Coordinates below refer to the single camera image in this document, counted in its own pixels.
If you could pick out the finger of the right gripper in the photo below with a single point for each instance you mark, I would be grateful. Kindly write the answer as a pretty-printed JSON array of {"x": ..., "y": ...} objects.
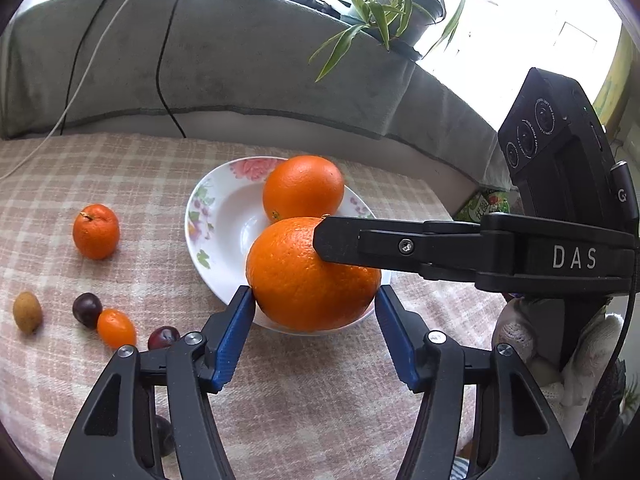
[{"x": 434, "y": 250}]

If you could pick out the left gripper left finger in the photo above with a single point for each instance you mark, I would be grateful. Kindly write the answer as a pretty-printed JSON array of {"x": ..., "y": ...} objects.
[{"x": 114, "y": 435}]

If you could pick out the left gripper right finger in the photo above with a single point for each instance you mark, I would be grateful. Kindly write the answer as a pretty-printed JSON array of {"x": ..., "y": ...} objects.
[{"x": 516, "y": 435}]

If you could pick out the orange kumquat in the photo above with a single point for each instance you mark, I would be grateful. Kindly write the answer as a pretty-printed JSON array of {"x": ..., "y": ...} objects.
[{"x": 115, "y": 329}]

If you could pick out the dark plum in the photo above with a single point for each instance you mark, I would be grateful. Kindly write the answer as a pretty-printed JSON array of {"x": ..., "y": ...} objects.
[
  {"x": 163, "y": 337},
  {"x": 165, "y": 435},
  {"x": 87, "y": 308}
]

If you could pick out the large orange front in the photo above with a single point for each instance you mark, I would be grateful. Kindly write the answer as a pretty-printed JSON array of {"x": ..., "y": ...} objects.
[{"x": 295, "y": 288}]

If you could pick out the large orange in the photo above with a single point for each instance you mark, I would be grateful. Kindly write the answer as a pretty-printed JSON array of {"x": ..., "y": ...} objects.
[
  {"x": 303, "y": 186},
  {"x": 295, "y": 288}
]

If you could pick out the brown longan fruit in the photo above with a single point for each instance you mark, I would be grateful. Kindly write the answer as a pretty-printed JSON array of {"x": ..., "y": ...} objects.
[{"x": 27, "y": 312}]

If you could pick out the right gloved hand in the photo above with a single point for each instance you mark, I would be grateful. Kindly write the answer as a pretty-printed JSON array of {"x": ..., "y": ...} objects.
[{"x": 535, "y": 329}]

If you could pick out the dark plum under gripper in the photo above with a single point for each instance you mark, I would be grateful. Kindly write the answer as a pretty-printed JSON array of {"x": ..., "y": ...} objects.
[{"x": 165, "y": 435}]

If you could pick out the green snack package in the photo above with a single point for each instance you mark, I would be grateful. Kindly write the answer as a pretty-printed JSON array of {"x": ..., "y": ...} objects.
[{"x": 481, "y": 203}]

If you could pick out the large orange back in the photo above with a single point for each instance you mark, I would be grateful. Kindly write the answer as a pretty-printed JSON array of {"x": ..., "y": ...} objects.
[{"x": 303, "y": 186}]

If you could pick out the pink plaid tablecloth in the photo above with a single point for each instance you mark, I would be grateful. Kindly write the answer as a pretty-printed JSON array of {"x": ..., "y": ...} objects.
[{"x": 297, "y": 407}]

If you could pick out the mandarin with stem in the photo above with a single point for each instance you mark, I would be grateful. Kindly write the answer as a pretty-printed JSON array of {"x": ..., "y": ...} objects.
[{"x": 96, "y": 232}]

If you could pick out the spider plant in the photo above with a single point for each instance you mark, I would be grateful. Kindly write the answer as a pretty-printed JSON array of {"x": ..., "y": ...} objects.
[{"x": 397, "y": 24}]

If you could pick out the green fleece cover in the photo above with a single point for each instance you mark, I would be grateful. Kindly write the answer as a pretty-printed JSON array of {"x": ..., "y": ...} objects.
[{"x": 88, "y": 60}]

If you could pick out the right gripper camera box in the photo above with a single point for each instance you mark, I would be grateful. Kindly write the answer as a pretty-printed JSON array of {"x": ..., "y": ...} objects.
[{"x": 560, "y": 160}]

